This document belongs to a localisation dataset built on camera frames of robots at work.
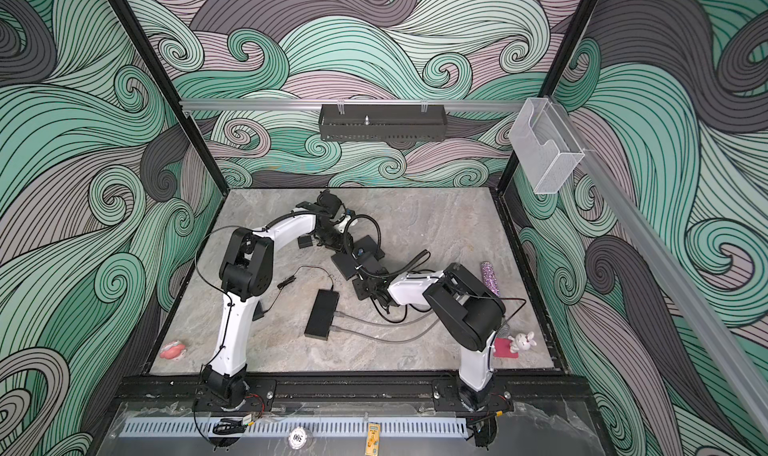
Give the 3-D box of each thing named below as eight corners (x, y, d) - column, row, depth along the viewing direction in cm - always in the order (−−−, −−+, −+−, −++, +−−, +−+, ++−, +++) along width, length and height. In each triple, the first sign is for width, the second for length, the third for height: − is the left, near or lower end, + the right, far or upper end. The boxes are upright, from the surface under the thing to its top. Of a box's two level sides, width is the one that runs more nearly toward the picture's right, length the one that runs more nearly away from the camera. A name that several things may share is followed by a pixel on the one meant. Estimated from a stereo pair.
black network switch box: (305, 336, 85) (304, 333, 83) (320, 291, 94) (319, 288, 92) (327, 340, 84) (326, 337, 82) (340, 294, 93) (339, 291, 91)
